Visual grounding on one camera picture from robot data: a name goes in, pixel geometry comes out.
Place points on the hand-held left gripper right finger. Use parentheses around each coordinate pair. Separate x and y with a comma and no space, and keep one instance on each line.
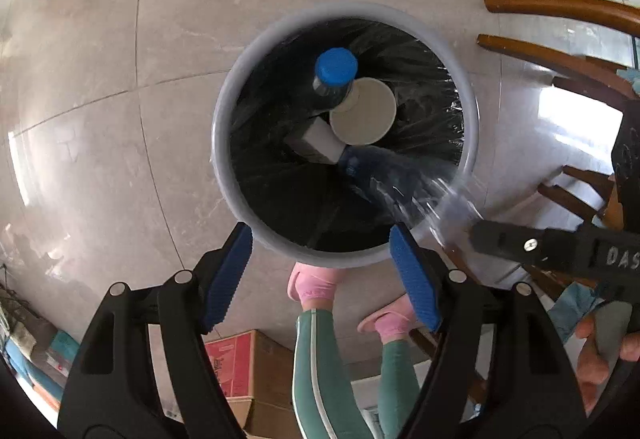
(415,279)

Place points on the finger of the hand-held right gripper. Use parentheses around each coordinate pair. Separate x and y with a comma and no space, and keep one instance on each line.
(525,244)

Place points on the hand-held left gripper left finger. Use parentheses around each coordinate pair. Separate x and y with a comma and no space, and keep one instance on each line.
(227,274)

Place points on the clear plastic bottle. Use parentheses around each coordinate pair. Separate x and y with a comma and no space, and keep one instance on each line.
(390,179)

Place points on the grey round trash bin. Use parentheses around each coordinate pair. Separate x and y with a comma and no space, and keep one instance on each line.
(222,169)

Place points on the person's right hand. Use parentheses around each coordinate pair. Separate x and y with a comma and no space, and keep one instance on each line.
(590,369)

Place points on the pink slipper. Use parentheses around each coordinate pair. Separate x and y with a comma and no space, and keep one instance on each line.
(315,281)
(387,321)

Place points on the light blue seat cushion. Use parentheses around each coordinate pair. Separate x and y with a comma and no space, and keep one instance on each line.
(575,306)

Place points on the red-faced cardboard box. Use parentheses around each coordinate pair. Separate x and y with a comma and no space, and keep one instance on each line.
(230,364)

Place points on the black bin liner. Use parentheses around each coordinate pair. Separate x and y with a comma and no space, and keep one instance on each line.
(280,199)

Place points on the person's right leg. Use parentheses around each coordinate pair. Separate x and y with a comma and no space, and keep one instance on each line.
(397,384)

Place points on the person's leg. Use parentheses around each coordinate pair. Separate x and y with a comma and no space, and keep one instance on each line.
(320,369)
(397,384)

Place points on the person's left leg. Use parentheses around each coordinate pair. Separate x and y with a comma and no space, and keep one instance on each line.
(320,369)

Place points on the white rectangular box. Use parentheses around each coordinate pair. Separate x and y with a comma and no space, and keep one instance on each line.
(320,141)

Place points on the white paper cup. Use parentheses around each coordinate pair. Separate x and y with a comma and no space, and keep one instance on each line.
(365,114)

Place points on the blue-capped dark bottle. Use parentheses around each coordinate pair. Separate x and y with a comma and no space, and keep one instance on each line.
(335,69)

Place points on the brown wooden chair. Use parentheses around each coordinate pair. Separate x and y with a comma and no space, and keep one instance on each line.
(550,6)

